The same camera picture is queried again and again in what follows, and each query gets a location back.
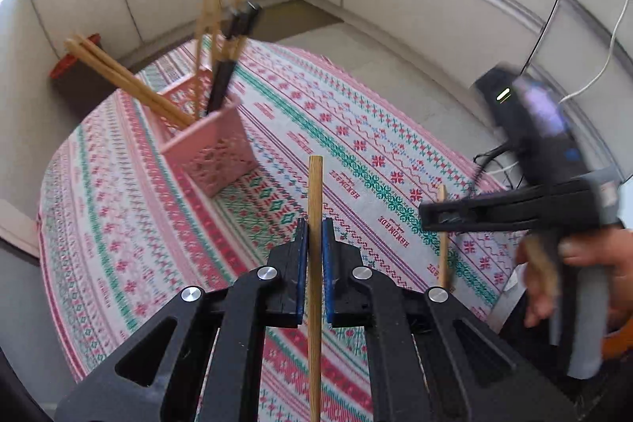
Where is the red-lined dark trash bin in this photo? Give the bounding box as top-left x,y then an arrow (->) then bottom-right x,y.
49,33 -> 101,80

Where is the pink perforated utensil holder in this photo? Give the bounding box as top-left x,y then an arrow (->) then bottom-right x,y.
146,93 -> 258,197

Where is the person right hand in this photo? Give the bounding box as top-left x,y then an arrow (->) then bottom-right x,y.
516,227 -> 632,331

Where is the black gold-tipped chopstick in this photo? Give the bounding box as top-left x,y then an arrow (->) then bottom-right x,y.
205,9 -> 248,115
207,2 -> 262,114

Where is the black cable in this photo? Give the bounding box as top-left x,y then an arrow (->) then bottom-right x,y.
471,0 -> 580,193

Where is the brown floor mat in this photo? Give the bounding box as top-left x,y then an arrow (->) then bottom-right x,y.
251,0 -> 342,42

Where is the patterned embroidered tablecloth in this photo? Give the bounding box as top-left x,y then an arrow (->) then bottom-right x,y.
36,36 -> 528,422

